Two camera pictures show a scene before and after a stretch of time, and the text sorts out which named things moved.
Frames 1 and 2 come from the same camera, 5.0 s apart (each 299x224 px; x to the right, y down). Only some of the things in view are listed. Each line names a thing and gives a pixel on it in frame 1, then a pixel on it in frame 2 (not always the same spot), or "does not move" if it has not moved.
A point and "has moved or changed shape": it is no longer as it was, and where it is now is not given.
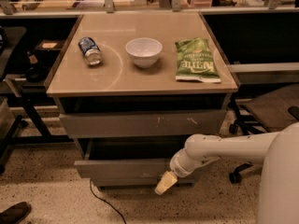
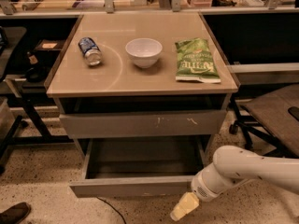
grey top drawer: x=141 y=123 does not move
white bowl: x=144 y=51 does not move
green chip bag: x=195 y=62 does not move
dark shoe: x=15 y=214 does not move
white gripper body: x=179 y=168 → x=201 y=188
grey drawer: x=127 y=159 has moved or changed shape
